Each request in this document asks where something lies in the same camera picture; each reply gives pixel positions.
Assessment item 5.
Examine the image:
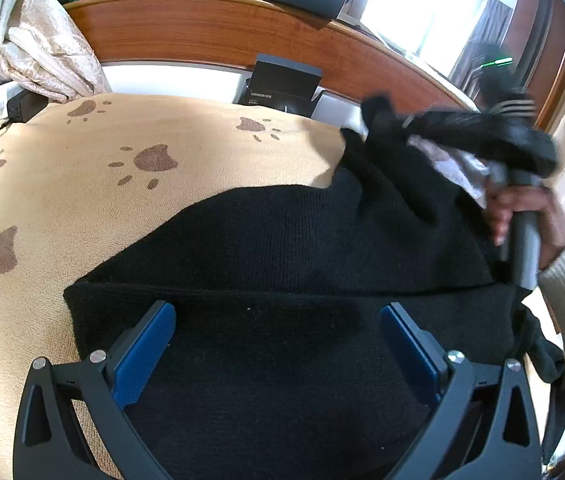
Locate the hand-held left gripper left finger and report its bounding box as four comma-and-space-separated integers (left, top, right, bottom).
14, 300, 177, 480

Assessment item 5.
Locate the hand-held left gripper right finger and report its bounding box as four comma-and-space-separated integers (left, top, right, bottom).
380, 302, 543, 480

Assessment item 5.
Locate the black white-striped garment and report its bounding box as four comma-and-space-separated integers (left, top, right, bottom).
402, 91, 560, 178

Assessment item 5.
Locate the black knit sweater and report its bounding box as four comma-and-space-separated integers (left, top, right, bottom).
64, 92, 565, 480

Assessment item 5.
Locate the person's right hand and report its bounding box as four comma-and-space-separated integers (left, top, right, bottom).
482, 187, 565, 271

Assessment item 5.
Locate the light grey garment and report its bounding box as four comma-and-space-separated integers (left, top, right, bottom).
407, 135, 493, 211

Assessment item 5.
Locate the tan paw print blanket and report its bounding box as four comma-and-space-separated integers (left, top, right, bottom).
0, 91, 363, 480

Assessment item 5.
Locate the black charger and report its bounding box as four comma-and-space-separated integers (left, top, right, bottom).
5, 91, 49, 124

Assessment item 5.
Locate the black printed box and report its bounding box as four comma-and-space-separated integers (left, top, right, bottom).
235, 54, 323, 117

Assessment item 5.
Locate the beige shiny curtain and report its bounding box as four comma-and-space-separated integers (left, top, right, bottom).
0, 0, 110, 106

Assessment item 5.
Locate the wooden window sill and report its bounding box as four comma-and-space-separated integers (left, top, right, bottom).
62, 0, 478, 111

